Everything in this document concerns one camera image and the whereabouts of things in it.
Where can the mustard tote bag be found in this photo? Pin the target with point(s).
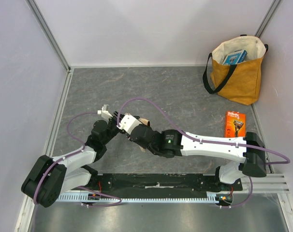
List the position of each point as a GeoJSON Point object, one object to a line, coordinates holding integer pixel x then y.
{"type": "Point", "coordinates": [241, 82]}

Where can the orange razor package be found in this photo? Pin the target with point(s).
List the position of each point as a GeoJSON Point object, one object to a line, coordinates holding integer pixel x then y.
{"type": "Point", "coordinates": [235, 124]}

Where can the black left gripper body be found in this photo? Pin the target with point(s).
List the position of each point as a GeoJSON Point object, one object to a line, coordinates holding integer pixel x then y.
{"type": "Point", "coordinates": [113, 121]}

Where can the beige folding umbrella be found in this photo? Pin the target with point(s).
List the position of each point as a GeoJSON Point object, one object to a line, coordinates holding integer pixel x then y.
{"type": "Point", "coordinates": [143, 121]}

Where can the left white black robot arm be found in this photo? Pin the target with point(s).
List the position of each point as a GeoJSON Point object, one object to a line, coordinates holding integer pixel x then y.
{"type": "Point", "coordinates": [52, 176]}

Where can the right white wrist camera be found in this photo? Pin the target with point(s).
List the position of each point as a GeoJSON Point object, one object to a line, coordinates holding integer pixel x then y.
{"type": "Point", "coordinates": [128, 123]}

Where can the white slotted cable duct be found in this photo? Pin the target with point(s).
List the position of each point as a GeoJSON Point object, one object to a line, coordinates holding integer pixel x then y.
{"type": "Point", "coordinates": [87, 197]}

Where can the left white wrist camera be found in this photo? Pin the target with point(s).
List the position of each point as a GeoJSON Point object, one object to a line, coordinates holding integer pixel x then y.
{"type": "Point", "coordinates": [104, 113]}

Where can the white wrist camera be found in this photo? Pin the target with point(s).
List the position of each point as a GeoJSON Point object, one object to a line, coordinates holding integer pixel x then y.
{"type": "Point", "coordinates": [128, 123]}
{"type": "Point", "coordinates": [104, 113]}

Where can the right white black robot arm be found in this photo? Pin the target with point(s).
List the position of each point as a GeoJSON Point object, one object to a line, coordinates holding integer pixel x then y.
{"type": "Point", "coordinates": [246, 155]}

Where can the blue razor box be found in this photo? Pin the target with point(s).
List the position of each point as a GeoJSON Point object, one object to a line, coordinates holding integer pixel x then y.
{"type": "Point", "coordinates": [235, 57]}

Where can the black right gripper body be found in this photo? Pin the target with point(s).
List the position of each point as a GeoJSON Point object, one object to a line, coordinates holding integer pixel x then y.
{"type": "Point", "coordinates": [139, 133]}

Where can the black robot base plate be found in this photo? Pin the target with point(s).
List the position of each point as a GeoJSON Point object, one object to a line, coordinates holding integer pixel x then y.
{"type": "Point", "coordinates": [160, 185]}

